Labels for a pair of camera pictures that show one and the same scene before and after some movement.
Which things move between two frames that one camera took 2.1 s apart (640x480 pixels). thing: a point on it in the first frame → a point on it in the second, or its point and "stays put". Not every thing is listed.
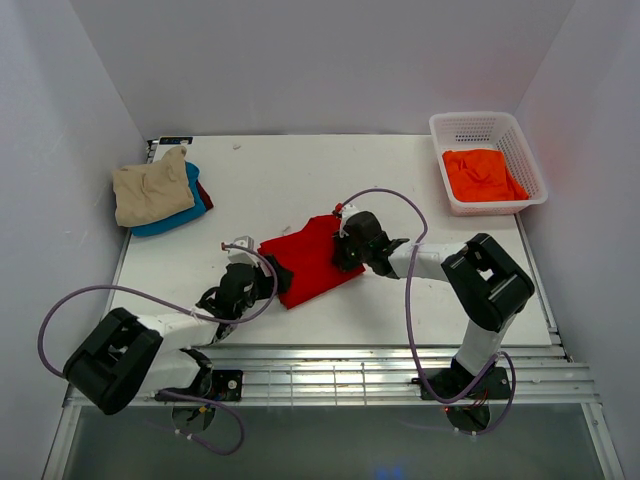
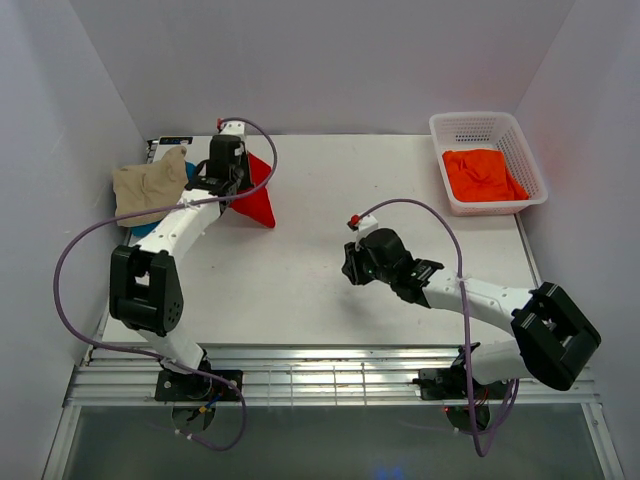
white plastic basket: (486, 162) stays put
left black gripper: (273, 282) → (232, 170)
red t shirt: (309, 256) → (257, 204)
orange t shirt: (480, 175) stays put
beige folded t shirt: (154, 192) stays put
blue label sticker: (175, 140) stays put
